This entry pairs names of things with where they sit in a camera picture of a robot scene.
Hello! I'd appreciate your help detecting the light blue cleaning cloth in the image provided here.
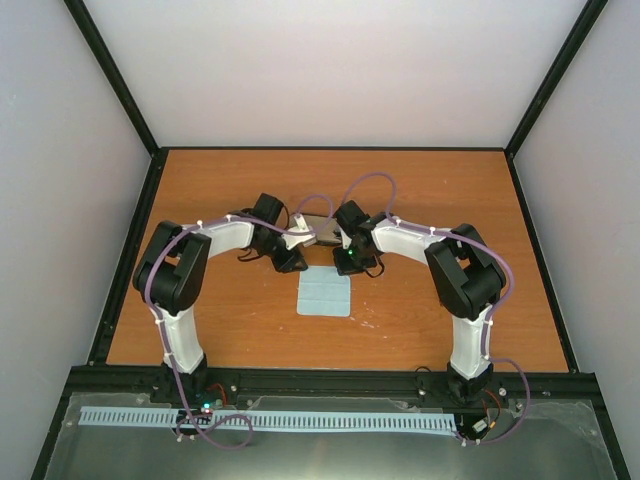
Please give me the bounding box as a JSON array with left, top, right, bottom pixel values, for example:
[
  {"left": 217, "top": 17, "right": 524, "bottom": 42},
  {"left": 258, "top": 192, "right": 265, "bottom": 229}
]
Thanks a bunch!
[{"left": 296, "top": 266, "right": 351, "bottom": 318}]

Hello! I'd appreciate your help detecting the black left frame post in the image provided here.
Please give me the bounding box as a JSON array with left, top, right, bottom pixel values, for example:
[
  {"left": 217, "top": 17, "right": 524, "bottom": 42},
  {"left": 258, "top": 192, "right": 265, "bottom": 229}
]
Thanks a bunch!
[{"left": 63, "top": 0, "right": 161, "bottom": 156}]

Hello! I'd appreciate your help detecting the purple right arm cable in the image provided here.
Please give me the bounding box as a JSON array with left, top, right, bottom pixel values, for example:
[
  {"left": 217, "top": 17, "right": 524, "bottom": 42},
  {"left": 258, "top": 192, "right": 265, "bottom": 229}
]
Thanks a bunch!
[{"left": 342, "top": 172, "right": 531, "bottom": 446}]

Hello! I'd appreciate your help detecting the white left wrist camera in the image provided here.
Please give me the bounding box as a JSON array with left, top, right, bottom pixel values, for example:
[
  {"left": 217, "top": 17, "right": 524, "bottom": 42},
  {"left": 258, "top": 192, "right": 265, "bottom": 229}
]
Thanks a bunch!
[{"left": 282, "top": 213, "right": 317, "bottom": 251}]

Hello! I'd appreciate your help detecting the light blue slotted cable duct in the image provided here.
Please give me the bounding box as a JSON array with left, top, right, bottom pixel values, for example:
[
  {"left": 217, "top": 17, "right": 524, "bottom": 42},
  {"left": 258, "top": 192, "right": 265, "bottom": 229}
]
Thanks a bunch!
[{"left": 78, "top": 406, "right": 456, "bottom": 436}]

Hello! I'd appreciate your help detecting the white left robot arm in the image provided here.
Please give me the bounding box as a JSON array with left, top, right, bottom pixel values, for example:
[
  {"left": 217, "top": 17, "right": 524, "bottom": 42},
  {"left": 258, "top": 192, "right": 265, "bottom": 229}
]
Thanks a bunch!
[{"left": 132, "top": 193, "right": 316, "bottom": 403}]

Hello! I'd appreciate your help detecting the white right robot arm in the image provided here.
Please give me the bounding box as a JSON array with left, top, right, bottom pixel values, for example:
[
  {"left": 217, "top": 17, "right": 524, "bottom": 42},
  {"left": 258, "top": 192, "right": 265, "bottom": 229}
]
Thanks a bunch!
[{"left": 333, "top": 200, "right": 507, "bottom": 404}]

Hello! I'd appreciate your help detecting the black checkered glasses case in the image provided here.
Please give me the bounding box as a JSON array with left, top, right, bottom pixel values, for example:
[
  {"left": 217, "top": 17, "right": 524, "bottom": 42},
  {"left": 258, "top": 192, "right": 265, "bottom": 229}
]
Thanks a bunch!
[{"left": 302, "top": 212, "right": 342, "bottom": 246}]

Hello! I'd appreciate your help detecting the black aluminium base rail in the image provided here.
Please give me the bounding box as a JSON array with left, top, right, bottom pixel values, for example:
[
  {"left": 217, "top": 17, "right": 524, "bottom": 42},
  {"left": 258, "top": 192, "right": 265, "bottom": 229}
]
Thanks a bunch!
[{"left": 67, "top": 366, "right": 599, "bottom": 407}]

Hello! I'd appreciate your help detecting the black frame post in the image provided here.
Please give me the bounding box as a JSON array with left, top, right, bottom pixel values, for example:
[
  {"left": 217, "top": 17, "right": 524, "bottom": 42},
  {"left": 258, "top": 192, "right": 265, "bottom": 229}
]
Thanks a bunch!
[
  {"left": 504, "top": 0, "right": 611, "bottom": 154},
  {"left": 63, "top": 0, "right": 161, "bottom": 156}
]

